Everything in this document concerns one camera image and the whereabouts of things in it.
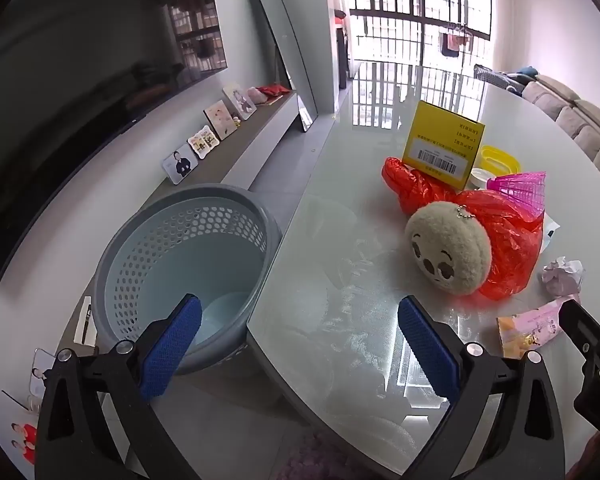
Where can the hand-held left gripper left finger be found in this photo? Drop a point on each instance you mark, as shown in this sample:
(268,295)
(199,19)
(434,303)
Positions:
(172,347)

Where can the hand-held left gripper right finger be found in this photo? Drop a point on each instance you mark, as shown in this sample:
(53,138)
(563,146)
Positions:
(427,352)

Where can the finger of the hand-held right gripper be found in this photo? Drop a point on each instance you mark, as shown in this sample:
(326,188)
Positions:
(587,332)

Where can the pink snack packet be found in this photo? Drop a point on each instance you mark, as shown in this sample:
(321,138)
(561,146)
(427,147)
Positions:
(530,330)

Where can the grey perforated plastic basket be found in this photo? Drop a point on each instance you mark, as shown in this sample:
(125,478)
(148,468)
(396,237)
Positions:
(130,260)

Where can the red plastic bag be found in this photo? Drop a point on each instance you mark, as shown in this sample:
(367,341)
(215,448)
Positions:
(510,240)

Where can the yellow medicine box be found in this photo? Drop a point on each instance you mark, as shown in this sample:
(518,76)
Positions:
(440,135)

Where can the crumpled white paper ball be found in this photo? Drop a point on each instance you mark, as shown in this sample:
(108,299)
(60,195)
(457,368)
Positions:
(562,275)

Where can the black pen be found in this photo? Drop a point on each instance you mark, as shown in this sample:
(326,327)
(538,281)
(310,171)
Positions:
(87,324)

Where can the white face mask packet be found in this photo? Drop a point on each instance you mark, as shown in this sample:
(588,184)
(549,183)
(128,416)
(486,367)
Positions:
(549,230)

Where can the beige round plush toy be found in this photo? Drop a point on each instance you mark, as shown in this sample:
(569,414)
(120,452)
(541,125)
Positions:
(455,240)

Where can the pink plastic shuttlecock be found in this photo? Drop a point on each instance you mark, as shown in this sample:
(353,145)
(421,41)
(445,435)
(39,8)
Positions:
(520,187)

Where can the purple rug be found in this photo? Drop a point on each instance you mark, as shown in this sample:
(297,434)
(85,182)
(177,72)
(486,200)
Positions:
(325,460)

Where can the photo with red figures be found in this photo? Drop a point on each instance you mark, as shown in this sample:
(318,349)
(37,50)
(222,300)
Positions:
(24,440)

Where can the white round bottle cap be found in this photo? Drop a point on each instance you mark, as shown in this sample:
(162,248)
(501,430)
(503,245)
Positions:
(480,177)

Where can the beige sectional sofa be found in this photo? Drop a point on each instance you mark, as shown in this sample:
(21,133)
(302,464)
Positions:
(580,120)

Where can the blue cloth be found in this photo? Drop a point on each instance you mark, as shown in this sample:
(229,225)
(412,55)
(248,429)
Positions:
(528,72)

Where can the checkered chair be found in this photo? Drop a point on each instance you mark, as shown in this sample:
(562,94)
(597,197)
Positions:
(490,77)

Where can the pink soft item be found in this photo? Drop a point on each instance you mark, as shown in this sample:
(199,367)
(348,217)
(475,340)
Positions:
(256,95)

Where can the red cloth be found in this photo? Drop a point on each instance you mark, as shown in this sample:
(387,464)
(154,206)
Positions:
(274,91)

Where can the black flat television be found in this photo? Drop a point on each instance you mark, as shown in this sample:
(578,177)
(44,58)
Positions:
(80,85)

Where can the clothes on drying hanger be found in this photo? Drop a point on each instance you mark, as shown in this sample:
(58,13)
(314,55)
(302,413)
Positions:
(452,42)

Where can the dark balcony shelf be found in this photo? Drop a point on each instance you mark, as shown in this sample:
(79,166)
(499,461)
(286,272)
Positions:
(341,50)

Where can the tall leaning mirror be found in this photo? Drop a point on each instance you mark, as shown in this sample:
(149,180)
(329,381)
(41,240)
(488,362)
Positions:
(280,35)

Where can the black window grille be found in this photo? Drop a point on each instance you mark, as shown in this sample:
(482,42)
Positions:
(422,15)

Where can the photo frame with dark figure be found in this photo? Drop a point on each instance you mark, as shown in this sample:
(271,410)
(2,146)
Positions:
(180,164)

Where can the scalloped yellow photo frame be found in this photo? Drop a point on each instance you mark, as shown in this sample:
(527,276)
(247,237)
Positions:
(202,142)

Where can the cream photo frame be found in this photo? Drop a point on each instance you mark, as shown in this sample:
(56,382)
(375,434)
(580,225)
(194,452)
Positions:
(220,120)

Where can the white portrait photo frame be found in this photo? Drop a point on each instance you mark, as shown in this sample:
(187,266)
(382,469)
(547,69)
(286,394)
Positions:
(240,101)

